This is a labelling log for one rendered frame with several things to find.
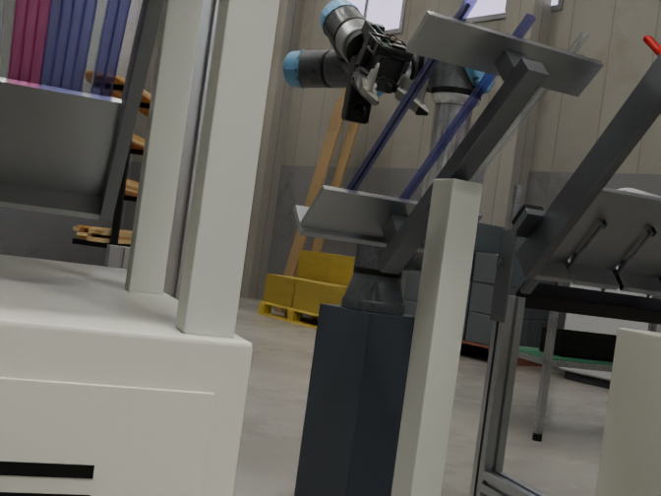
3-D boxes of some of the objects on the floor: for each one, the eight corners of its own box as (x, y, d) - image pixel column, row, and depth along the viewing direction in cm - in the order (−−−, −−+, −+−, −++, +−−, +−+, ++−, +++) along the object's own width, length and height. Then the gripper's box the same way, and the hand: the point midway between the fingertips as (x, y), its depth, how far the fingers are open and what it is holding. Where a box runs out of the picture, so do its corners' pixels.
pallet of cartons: (312, 317, 866) (321, 252, 867) (392, 335, 786) (402, 264, 786) (250, 313, 814) (259, 244, 814) (329, 332, 733) (339, 255, 733)
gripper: (335, 11, 151) (378, 63, 136) (409, 31, 158) (457, 83, 142) (319, 56, 156) (357, 111, 140) (390, 74, 162) (436, 128, 147)
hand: (398, 109), depth 143 cm, fingers open, 8 cm apart
